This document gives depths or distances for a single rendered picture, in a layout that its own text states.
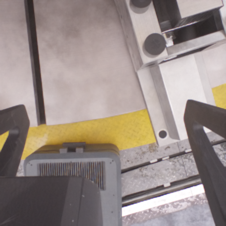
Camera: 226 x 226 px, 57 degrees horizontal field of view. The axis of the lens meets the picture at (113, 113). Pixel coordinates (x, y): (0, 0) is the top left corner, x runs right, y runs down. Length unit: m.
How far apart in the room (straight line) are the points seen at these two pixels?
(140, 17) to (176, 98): 0.38
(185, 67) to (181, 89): 0.09
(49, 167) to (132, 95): 0.57
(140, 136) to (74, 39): 0.71
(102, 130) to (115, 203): 0.44
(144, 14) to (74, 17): 0.48
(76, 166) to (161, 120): 0.50
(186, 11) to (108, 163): 0.79
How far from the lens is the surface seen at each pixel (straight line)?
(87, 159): 1.12
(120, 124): 1.34
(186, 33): 0.82
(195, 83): 0.93
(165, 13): 0.72
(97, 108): 1.02
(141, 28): 0.69
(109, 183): 1.16
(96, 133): 1.35
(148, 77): 0.98
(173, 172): 1.47
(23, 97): 1.11
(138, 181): 1.45
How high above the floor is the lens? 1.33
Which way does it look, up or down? 86 degrees down
